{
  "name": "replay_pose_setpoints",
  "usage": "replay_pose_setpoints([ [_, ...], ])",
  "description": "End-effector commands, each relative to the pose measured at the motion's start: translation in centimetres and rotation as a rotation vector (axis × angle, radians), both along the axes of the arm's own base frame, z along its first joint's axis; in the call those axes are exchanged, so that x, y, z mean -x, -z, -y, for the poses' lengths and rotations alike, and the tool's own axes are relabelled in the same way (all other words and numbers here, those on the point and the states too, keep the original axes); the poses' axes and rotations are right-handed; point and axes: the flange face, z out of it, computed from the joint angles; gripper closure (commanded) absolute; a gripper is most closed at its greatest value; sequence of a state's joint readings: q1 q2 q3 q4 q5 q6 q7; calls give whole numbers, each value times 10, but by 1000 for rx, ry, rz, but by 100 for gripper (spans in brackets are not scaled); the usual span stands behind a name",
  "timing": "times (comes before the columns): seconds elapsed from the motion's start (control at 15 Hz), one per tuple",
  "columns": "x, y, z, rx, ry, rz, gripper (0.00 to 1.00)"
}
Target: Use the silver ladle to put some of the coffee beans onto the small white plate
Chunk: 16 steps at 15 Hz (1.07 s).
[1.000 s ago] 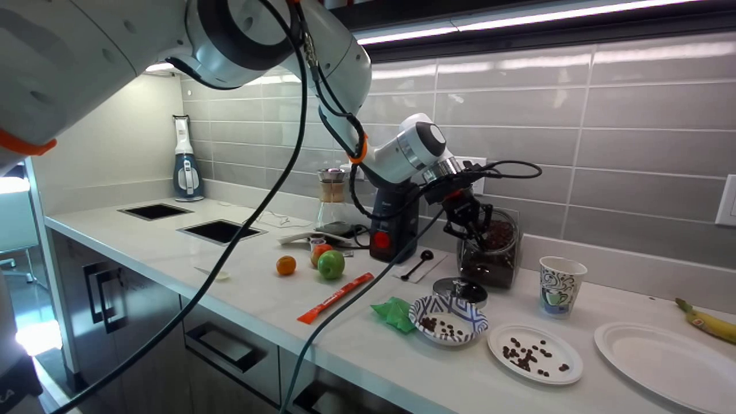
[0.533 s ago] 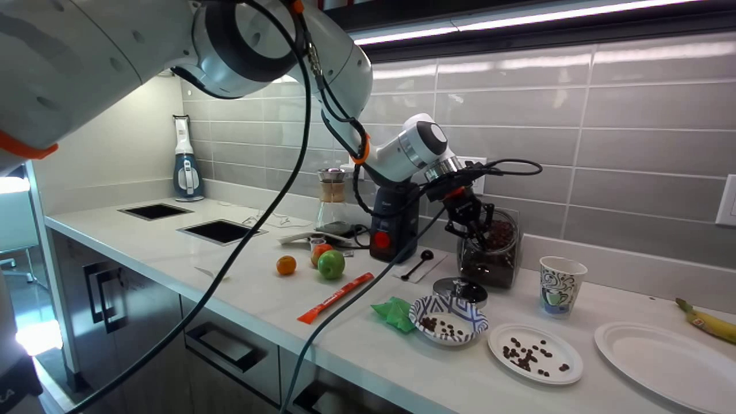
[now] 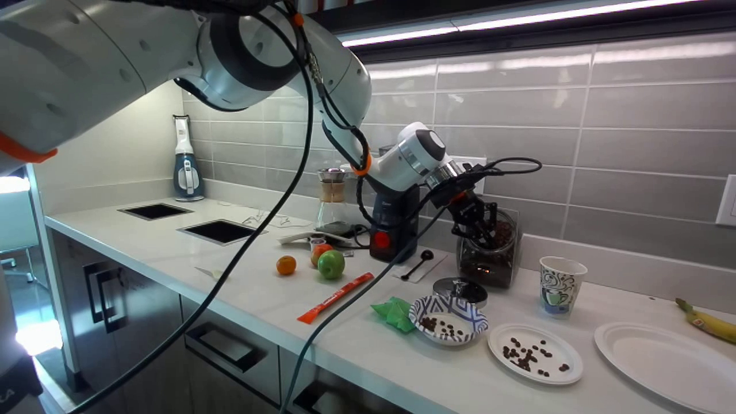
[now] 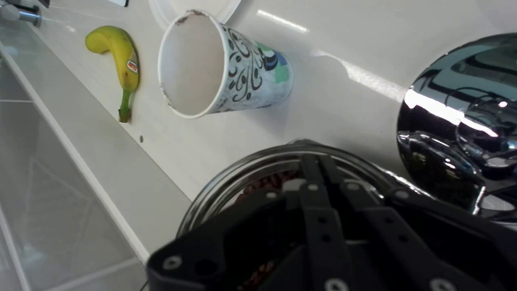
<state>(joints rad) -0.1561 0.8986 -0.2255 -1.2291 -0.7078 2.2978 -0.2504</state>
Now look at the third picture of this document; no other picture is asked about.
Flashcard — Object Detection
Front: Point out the silver jar lid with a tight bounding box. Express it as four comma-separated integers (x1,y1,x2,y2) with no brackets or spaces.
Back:
429,275,490,309

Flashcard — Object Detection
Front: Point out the blue and white hand blender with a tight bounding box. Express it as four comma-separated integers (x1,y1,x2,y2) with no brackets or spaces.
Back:
169,112,207,204

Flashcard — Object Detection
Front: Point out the plain white wall outlet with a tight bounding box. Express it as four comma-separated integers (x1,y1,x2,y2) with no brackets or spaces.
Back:
712,172,736,230

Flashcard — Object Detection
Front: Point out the black kitchen scale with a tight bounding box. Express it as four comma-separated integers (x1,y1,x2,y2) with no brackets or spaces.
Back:
313,219,372,249

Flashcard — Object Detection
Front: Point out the black drawer handle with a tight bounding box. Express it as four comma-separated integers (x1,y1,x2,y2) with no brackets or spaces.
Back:
289,380,362,414
184,320,269,375

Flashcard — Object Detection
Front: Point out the large white plate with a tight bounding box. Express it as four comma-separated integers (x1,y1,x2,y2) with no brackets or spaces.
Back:
594,320,736,414

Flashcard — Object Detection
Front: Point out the orange flat strip packet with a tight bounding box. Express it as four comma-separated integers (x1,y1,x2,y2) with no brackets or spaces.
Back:
297,272,377,327

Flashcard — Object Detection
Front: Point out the small orange mandarin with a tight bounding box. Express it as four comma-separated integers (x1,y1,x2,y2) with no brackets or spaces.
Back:
274,253,298,279

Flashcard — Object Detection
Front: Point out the red-orange peach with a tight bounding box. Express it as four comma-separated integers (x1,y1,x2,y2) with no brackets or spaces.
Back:
308,242,335,272

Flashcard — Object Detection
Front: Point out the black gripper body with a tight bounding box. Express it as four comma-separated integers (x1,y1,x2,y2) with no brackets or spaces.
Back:
442,181,500,234

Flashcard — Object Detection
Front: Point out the green apple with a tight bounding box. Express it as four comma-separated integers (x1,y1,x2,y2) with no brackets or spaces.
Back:
315,249,346,282

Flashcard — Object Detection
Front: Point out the under-cabinet light strip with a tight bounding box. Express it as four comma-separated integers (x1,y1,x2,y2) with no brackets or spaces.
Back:
335,0,696,48

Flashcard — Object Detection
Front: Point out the white charger cable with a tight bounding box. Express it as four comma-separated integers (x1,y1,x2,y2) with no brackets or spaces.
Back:
238,207,308,233

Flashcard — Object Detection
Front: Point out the white wall outlet with plugs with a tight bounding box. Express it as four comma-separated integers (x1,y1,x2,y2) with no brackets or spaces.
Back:
450,153,490,193

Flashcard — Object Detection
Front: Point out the black measuring spoon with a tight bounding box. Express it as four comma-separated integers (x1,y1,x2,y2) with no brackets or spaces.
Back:
397,249,436,282

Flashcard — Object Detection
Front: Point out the blue patterned bowl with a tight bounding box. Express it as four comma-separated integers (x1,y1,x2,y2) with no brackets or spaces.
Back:
410,294,490,349

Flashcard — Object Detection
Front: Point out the black cabinet door handle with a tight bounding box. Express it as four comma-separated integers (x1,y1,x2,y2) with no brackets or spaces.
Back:
81,262,109,327
97,267,129,335

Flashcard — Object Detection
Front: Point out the glass jar of coffee beans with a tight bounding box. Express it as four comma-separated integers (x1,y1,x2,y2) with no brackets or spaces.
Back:
456,209,525,293

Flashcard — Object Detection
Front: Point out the green crumpled packet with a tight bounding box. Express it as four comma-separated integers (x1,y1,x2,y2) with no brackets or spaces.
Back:
371,296,420,335

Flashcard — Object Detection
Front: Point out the patterned paper cup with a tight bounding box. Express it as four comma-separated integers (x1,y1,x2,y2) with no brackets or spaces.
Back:
535,253,590,317

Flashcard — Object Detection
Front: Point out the white plastic spoon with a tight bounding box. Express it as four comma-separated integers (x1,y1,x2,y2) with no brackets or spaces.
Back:
192,264,231,282

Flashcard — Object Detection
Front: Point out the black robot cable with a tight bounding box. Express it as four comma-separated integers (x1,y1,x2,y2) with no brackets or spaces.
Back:
67,0,545,414

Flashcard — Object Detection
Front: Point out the black power cable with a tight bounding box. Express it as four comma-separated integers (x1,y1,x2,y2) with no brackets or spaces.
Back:
277,201,456,414

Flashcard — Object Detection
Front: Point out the black coffee grinder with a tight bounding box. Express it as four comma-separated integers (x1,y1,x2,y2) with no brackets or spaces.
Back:
367,181,423,264

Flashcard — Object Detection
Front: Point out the small white plate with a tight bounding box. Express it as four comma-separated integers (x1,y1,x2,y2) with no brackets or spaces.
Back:
484,320,587,388

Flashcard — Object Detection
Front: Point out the yellow banana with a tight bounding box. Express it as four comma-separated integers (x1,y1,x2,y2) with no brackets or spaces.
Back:
673,296,736,348

